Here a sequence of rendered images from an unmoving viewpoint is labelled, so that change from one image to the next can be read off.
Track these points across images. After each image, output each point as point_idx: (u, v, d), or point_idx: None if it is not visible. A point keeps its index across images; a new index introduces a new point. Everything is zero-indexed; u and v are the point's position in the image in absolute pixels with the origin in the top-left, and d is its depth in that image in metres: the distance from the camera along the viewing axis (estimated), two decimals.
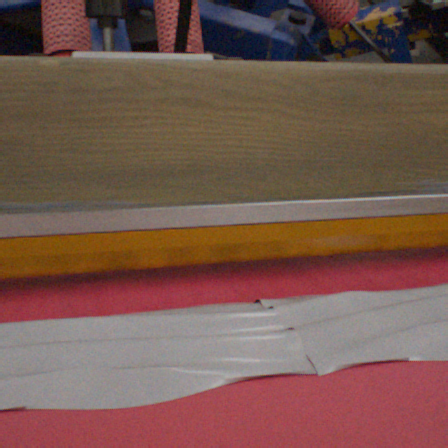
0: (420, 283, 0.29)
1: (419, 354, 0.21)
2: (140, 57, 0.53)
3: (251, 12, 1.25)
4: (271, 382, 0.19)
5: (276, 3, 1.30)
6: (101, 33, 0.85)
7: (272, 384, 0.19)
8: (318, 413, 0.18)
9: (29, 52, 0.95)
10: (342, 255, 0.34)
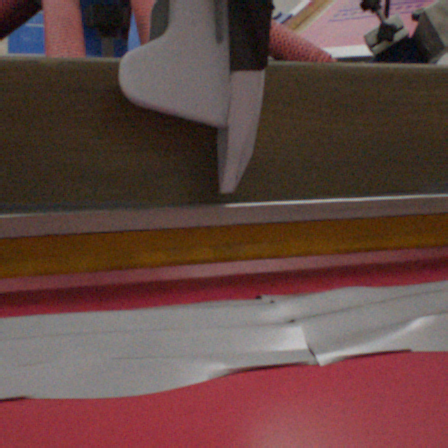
0: (421, 280, 0.29)
1: (421, 345, 0.21)
2: None
3: None
4: (273, 372, 0.19)
5: None
6: None
7: (273, 374, 0.19)
8: (320, 400, 0.17)
9: None
10: (343, 255, 0.34)
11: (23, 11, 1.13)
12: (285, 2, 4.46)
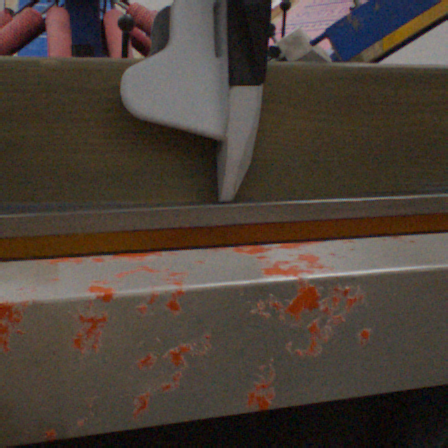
0: None
1: None
2: None
3: None
4: None
5: None
6: None
7: None
8: None
9: None
10: None
11: None
12: None
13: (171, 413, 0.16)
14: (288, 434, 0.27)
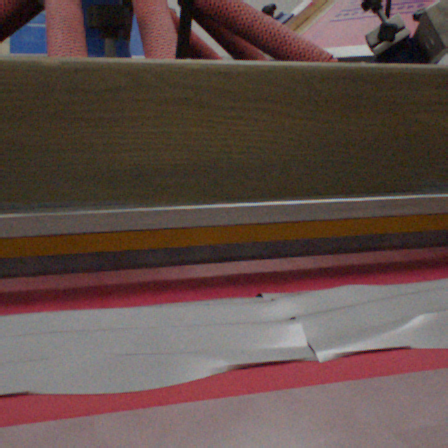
0: (421, 279, 0.30)
1: (420, 342, 0.21)
2: None
3: None
4: (273, 368, 0.20)
5: None
6: None
7: (273, 370, 0.19)
8: (319, 396, 0.18)
9: None
10: (343, 254, 0.34)
11: (25, 11, 1.13)
12: (286, 2, 4.46)
13: None
14: None
